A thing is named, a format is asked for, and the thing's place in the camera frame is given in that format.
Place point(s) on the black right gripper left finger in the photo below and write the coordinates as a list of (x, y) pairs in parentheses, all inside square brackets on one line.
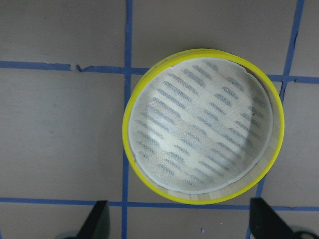
[(97, 224)]

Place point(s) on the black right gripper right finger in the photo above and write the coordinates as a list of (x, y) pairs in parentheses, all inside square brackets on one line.
[(265, 223)]

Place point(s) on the yellow bamboo steamer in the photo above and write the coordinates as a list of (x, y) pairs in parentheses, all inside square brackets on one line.
[(203, 126)]

